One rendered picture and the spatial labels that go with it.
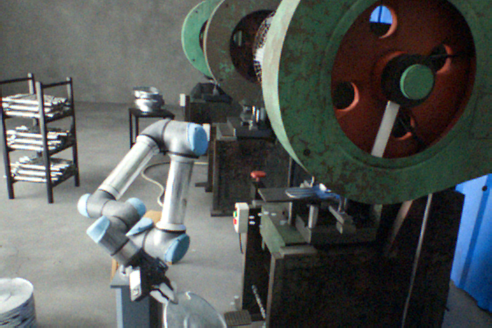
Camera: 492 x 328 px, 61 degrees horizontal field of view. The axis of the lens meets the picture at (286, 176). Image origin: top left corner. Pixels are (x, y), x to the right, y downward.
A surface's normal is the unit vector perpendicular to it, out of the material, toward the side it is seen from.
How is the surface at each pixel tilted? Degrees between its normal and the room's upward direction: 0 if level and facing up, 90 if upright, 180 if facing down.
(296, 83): 90
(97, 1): 90
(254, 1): 90
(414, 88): 90
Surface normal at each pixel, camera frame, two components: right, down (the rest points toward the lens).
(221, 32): 0.26, 0.33
